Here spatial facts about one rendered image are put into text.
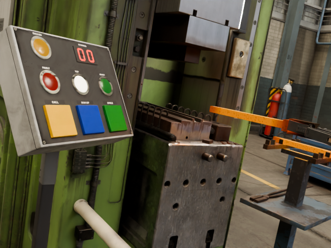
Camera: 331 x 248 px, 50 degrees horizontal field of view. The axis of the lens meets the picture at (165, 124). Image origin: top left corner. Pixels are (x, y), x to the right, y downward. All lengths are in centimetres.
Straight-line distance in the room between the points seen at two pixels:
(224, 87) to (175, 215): 62
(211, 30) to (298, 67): 925
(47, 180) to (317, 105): 984
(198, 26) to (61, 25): 61
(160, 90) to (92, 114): 95
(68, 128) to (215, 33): 74
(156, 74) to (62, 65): 94
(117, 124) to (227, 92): 78
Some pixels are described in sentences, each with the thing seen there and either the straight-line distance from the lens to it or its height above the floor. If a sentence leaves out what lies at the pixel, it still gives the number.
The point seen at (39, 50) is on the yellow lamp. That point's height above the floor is 116.
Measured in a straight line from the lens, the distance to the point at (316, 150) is 163.
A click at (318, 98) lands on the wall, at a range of 1057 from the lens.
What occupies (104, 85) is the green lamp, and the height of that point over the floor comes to 109.
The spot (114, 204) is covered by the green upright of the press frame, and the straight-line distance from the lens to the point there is 145.
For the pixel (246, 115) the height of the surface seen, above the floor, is 106.
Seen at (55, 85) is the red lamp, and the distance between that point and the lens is 87.
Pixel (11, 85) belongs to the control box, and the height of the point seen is 107.
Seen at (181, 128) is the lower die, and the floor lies 96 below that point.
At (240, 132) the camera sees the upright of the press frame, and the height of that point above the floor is 93.
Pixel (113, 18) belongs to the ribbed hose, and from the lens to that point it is 127.
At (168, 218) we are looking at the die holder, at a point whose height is 63.
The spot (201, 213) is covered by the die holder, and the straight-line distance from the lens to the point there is 145.
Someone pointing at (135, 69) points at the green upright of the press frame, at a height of 115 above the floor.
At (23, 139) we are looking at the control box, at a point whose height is 96.
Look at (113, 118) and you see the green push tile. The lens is 97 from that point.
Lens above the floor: 116
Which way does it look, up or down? 8 degrees down
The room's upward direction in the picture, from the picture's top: 10 degrees clockwise
